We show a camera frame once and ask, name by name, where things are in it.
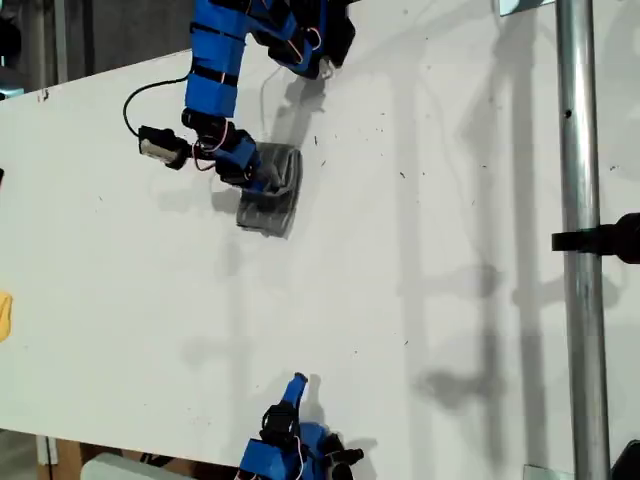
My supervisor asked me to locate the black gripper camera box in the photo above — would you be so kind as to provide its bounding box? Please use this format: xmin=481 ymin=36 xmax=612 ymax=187
xmin=324 ymin=433 xmax=365 ymax=479
xmin=137 ymin=124 xmax=190 ymax=170

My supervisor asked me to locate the white box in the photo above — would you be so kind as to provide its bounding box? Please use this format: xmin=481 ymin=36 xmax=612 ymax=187
xmin=80 ymin=452 xmax=196 ymax=480

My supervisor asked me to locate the dark round background object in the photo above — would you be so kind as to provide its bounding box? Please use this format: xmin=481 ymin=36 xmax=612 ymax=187
xmin=0 ymin=14 xmax=24 ymax=66

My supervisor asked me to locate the grey striped towel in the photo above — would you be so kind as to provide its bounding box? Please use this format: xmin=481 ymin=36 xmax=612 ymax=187
xmin=234 ymin=142 xmax=305 ymax=240

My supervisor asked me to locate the yellow object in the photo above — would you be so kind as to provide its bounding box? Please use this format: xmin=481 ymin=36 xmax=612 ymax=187
xmin=0 ymin=291 xmax=14 ymax=344

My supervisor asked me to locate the black rounded object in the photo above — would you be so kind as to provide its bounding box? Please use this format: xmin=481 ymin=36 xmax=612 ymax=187
xmin=608 ymin=439 xmax=640 ymax=480

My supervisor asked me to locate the steel post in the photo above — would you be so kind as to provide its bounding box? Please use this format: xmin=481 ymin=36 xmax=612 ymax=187
xmin=554 ymin=0 xmax=612 ymax=480

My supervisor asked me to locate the black clamp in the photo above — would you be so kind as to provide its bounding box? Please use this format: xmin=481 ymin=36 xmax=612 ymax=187
xmin=551 ymin=212 xmax=640 ymax=265

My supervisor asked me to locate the wooden table support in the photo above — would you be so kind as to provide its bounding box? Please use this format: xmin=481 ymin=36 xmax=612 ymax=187
xmin=35 ymin=435 xmax=99 ymax=480

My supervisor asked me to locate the black camera cable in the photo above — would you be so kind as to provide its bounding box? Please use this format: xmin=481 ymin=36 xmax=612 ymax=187
xmin=122 ymin=74 xmax=194 ymax=137

